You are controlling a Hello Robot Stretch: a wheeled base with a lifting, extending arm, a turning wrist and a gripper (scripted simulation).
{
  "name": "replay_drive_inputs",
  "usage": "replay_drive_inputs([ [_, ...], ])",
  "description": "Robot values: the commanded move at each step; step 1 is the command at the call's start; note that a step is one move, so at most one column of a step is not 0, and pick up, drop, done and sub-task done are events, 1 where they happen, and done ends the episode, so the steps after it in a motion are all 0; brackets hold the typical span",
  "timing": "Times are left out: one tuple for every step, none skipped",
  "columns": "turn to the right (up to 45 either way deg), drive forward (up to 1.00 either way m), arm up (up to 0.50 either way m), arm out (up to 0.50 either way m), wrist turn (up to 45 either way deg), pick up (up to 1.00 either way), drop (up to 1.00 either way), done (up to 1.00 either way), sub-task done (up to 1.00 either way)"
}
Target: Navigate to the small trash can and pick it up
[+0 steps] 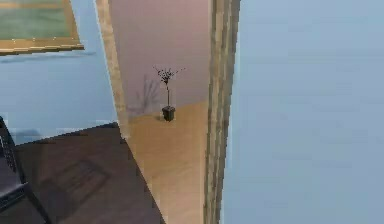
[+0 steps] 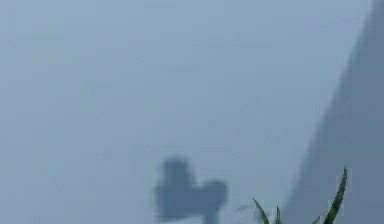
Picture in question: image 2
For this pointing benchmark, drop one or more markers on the green house plant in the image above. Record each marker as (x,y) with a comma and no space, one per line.
(337,201)

